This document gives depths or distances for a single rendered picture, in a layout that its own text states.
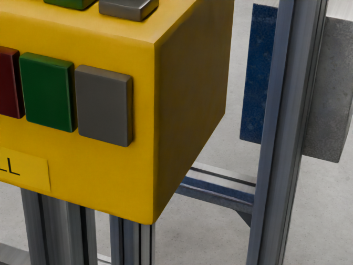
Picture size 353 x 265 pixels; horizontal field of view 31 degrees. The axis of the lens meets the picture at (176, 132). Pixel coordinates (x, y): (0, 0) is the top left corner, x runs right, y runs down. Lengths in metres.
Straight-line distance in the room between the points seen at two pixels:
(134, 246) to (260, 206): 0.25
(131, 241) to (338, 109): 0.39
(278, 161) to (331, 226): 0.94
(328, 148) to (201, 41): 0.68
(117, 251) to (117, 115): 0.85
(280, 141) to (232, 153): 1.15
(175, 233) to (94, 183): 1.44
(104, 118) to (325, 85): 0.67
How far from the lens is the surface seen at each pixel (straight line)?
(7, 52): 0.26
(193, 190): 0.97
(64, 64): 0.24
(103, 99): 0.24
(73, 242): 0.37
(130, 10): 0.24
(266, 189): 0.89
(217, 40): 0.30
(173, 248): 1.67
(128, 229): 1.04
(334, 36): 0.86
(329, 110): 0.91
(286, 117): 0.82
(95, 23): 0.24
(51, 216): 0.36
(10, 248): 0.45
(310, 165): 2.00
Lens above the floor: 1.17
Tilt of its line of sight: 34 degrees down
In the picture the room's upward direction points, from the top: 2 degrees clockwise
